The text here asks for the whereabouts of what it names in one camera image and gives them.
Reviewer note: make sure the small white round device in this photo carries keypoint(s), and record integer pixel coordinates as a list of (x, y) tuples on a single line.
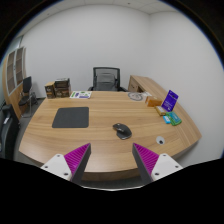
[(159, 138)]

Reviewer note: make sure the black leather office chair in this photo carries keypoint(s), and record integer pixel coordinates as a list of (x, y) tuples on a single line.
[(7, 130)]

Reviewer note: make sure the small tan box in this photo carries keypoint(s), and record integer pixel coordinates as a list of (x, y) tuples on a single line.
[(160, 111)]

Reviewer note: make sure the small brown cardboard box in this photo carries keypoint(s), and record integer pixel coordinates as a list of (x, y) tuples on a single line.
[(50, 90)]

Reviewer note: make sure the white green purple printed sheet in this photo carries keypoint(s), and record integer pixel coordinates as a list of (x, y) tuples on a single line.
[(80, 94)]

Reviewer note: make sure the green packet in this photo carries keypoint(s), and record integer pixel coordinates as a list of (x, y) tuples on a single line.
[(175, 118)]

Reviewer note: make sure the purple standing card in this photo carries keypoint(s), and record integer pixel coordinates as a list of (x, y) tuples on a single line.
[(170, 100)]

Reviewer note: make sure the black box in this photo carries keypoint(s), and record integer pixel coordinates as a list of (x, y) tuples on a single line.
[(62, 82)]

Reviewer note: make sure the black mesh office chair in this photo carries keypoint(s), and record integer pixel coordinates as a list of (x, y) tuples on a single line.
[(100, 70)]

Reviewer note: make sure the orange brown box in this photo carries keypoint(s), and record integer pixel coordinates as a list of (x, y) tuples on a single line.
[(153, 102)]

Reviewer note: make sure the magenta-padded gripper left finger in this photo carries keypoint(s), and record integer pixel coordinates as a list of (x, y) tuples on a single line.
[(59, 165)]

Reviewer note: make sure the round grey disc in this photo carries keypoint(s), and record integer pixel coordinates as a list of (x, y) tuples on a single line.
[(135, 96)]

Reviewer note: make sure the wooden side cabinet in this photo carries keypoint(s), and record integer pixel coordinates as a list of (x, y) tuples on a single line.
[(143, 83)]

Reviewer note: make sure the blue packet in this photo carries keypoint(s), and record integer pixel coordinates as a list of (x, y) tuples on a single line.
[(166, 119)]

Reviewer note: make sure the grey backpack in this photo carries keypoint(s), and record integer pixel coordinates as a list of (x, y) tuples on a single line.
[(105, 82)]

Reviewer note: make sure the black computer mouse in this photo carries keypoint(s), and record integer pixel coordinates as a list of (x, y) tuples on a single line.
[(122, 131)]

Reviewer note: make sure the dark grey mouse pad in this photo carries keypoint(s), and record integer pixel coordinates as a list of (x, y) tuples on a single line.
[(71, 117)]

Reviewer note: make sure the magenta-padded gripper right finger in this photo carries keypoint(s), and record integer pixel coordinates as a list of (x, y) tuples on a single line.
[(163, 165)]

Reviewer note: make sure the white paper sheet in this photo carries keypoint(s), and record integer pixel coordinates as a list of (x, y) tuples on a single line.
[(147, 94)]

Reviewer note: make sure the small black visitor chair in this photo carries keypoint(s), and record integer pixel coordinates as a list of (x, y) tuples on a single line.
[(26, 85)]

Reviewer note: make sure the wooden shelf unit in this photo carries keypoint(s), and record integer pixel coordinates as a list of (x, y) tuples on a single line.
[(11, 71)]

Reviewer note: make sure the large brown cardboard box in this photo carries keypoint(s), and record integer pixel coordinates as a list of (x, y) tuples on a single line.
[(62, 92)]

